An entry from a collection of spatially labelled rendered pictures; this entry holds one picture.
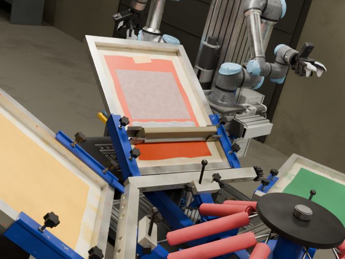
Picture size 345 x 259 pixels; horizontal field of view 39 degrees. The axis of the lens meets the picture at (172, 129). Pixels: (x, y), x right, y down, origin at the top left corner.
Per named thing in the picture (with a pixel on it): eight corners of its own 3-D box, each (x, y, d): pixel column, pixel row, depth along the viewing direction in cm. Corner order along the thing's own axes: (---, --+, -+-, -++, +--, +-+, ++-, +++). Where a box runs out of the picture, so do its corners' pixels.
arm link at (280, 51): (283, 59, 262) (288, 43, 259) (294, 66, 253) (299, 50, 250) (270, 57, 259) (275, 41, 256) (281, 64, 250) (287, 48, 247)
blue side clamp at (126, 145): (105, 122, 221) (111, 113, 216) (115, 122, 224) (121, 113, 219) (124, 180, 208) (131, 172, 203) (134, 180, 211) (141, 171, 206)
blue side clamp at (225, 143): (203, 121, 253) (210, 113, 248) (210, 121, 255) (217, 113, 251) (225, 172, 239) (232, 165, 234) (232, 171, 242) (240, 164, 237)
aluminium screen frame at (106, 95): (82, 40, 243) (85, 35, 240) (179, 49, 276) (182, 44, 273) (128, 180, 207) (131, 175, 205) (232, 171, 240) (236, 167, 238)
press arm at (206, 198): (189, 187, 216) (194, 182, 212) (199, 186, 219) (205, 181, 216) (203, 223, 208) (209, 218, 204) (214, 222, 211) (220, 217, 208)
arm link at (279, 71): (260, 77, 260) (267, 57, 256) (278, 79, 265) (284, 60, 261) (268, 82, 254) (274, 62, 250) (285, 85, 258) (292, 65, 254)
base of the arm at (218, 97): (219, 96, 295) (224, 80, 292) (238, 106, 286) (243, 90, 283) (203, 98, 285) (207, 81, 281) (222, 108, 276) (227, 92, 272)
